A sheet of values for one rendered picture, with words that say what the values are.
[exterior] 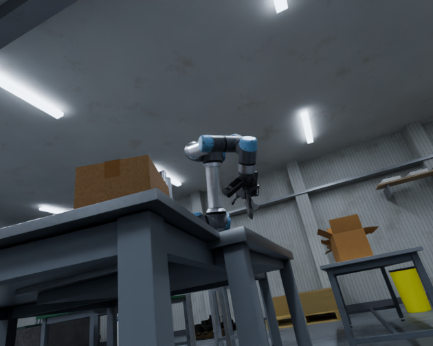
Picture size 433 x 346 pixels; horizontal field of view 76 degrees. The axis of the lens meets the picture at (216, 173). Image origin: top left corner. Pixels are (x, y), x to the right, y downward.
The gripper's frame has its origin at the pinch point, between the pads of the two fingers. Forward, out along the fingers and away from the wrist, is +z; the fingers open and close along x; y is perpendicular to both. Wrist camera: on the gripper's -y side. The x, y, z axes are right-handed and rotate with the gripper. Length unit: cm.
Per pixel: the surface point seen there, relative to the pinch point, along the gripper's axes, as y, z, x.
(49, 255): -72, -34, -40
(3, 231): -78, -38, -35
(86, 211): -66, -43, -44
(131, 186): -50, -29, -8
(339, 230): 140, 78, 31
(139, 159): -45, -35, -3
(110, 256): -64, -36, -48
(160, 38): 65, -84, 253
